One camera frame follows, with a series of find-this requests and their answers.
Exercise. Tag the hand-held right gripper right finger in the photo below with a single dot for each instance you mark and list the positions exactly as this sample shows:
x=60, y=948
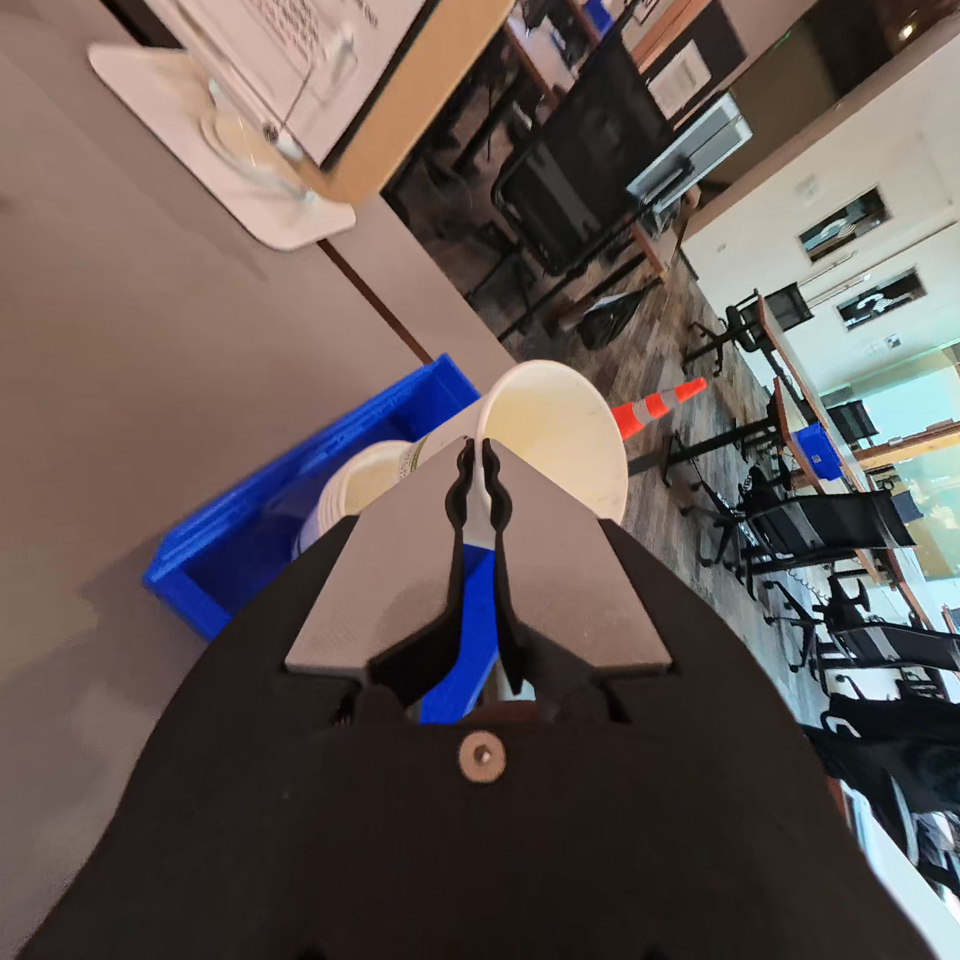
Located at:
x=577, y=585

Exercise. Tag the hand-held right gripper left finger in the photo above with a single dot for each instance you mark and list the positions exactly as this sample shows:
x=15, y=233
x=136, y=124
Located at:
x=375, y=585

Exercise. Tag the white paper cup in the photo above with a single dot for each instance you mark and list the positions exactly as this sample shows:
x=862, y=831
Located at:
x=555, y=427
x=360, y=480

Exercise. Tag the blue plastic bin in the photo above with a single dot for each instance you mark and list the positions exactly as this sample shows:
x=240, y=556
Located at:
x=247, y=540

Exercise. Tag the orange traffic cone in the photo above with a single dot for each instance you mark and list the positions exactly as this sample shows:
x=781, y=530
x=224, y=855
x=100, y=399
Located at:
x=645, y=409

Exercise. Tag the black office chair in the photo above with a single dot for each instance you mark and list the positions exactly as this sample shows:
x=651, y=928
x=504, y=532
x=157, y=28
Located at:
x=832, y=525

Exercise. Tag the small blue bin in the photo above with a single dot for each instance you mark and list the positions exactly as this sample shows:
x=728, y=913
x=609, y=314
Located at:
x=817, y=450

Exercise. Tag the black rectangular panel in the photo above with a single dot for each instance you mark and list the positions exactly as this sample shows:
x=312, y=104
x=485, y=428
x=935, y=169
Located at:
x=585, y=150

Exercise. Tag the silver metal case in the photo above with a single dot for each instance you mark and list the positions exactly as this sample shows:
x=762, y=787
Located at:
x=690, y=146

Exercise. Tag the white desk stand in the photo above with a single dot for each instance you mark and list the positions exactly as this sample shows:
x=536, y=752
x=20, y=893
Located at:
x=150, y=90

